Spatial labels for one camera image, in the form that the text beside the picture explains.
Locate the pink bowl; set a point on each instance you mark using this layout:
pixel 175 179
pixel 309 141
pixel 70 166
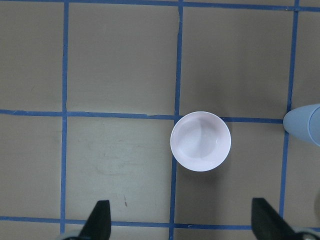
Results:
pixel 200 141

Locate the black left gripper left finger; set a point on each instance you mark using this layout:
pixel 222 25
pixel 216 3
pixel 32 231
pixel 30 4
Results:
pixel 98 224

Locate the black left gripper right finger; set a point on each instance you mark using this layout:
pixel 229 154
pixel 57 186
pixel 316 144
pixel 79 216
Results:
pixel 266 223

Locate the blue cup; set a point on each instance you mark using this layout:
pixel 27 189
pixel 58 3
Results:
pixel 296 122
pixel 314 126

